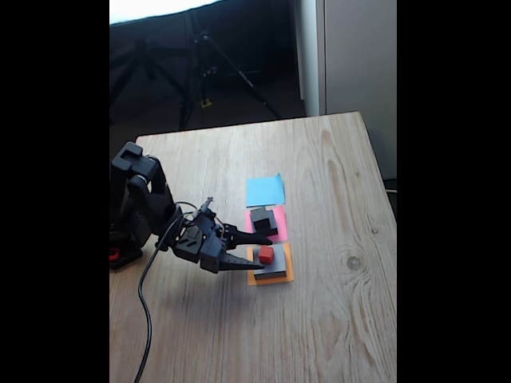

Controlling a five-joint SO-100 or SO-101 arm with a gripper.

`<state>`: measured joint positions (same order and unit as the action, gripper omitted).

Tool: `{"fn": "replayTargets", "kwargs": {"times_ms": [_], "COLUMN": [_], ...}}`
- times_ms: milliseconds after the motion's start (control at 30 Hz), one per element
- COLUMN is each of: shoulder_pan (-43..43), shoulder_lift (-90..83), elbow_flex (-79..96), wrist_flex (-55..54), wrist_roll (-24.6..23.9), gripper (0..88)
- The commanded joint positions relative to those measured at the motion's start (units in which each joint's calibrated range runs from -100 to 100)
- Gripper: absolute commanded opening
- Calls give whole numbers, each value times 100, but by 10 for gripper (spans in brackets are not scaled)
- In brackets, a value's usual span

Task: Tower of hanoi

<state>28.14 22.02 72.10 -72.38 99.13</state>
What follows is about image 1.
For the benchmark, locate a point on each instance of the black light stand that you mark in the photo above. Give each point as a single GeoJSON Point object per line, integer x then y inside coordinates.
{"type": "Point", "coordinates": [153, 73]}

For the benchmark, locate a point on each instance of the pink paper sheet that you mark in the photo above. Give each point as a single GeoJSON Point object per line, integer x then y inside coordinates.
{"type": "Point", "coordinates": [281, 227]}

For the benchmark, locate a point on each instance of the small gripper camera board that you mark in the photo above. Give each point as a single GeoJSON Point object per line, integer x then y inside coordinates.
{"type": "Point", "coordinates": [205, 206]}

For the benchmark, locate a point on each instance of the large grey cube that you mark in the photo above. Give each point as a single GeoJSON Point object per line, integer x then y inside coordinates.
{"type": "Point", "coordinates": [279, 265]}

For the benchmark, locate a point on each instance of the black tripod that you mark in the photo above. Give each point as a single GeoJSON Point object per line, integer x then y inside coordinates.
{"type": "Point", "coordinates": [207, 72]}

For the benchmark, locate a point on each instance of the blue paper sheet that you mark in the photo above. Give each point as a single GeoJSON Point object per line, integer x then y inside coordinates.
{"type": "Point", "coordinates": [265, 190]}

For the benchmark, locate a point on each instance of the bright white light panel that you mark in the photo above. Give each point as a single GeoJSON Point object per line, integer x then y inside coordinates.
{"type": "Point", "coordinates": [151, 8]}

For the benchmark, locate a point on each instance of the medium black cube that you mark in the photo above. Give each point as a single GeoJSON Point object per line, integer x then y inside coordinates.
{"type": "Point", "coordinates": [273, 223]}

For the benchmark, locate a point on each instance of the small red cube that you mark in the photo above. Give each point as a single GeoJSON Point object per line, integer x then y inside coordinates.
{"type": "Point", "coordinates": [266, 254]}

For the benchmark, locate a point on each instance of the small black cube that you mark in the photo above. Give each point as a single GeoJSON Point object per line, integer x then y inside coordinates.
{"type": "Point", "coordinates": [260, 217]}

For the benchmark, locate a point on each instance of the orange paper sheet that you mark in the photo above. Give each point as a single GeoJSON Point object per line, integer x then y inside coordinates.
{"type": "Point", "coordinates": [290, 271]}

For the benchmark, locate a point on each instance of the white cabinet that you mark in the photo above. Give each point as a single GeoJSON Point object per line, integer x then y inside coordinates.
{"type": "Point", "coordinates": [359, 60]}

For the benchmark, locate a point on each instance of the red table clamp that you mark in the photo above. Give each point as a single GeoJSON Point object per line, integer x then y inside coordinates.
{"type": "Point", "coordinates": [114, 254]}

